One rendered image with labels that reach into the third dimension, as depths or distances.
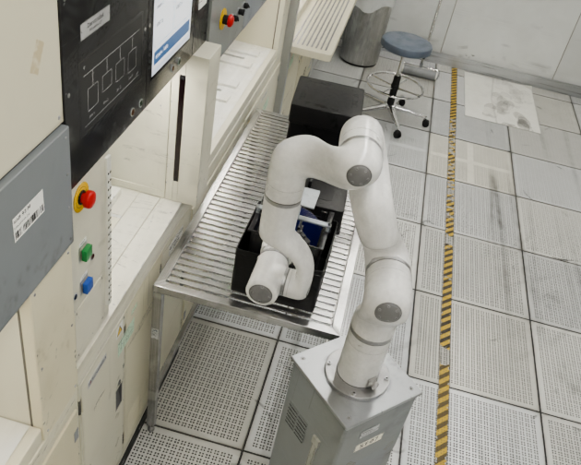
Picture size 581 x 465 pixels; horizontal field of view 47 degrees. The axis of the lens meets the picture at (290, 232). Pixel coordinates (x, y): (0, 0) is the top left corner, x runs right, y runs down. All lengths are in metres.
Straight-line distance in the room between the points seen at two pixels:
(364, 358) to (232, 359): 1.19
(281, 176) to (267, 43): 2.06
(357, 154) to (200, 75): 0.76
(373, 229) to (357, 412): 0.56
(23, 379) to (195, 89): 0.97
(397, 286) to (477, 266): 2.23
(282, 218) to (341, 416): 0.60
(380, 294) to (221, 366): 1.41
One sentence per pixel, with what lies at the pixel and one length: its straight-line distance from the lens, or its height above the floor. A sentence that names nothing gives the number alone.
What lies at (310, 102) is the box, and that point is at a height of 1.01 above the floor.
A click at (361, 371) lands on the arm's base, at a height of 0.84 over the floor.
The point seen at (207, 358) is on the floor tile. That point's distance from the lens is 2.93.
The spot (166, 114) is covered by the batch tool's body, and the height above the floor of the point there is 1.19.
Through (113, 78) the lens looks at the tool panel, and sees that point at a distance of 1.48.
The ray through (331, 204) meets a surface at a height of 0.86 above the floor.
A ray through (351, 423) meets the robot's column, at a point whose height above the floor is 0.76.
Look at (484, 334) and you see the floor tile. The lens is 3.44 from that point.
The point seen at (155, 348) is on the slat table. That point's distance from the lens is 2.32.
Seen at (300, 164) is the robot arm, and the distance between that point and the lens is 1.48.
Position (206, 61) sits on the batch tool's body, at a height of 1.39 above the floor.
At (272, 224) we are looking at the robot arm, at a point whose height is 1.26.
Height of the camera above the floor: 2.21
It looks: 37 degrees down
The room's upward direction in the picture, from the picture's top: 12 degrees clockwise
